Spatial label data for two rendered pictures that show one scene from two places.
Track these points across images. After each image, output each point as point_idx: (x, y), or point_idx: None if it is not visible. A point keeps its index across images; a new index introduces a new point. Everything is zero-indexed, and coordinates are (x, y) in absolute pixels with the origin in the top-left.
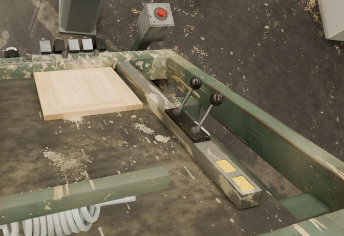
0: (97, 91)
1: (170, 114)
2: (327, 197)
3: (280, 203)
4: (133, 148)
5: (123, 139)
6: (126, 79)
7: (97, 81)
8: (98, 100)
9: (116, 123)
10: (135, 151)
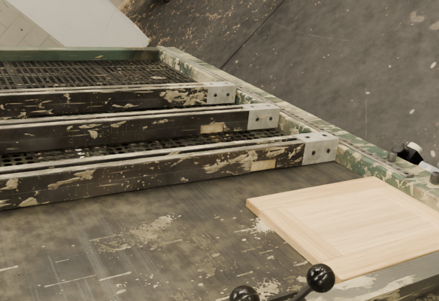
0: (357, 231)
1: (278, 298)
2: None
3: None
4: (194, 283)
5: (217, 271)
6: None
7: (397, 228)
8: (323, 234)
9: (268, 262)
10: (184, 286)
